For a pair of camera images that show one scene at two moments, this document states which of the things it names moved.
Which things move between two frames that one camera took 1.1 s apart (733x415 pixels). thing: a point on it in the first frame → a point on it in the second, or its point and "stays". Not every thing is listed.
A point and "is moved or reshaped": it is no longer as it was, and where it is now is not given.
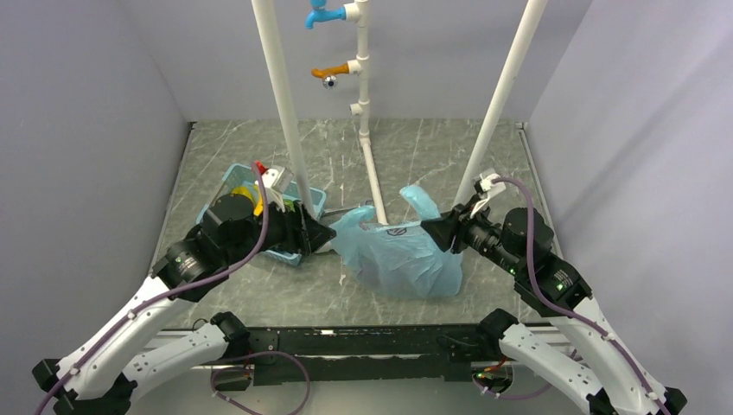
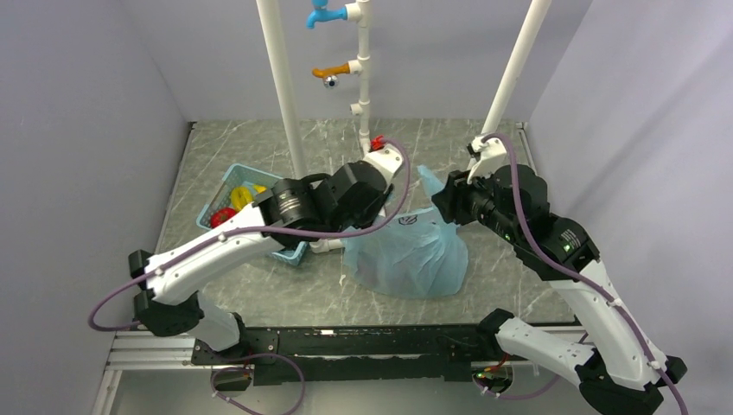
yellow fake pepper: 242,190 stays
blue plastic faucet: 319,13 stays
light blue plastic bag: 398,259 is moved or reshaped
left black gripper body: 281,231 → 359,221
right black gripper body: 478,231 → 470,201
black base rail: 335,354 stays
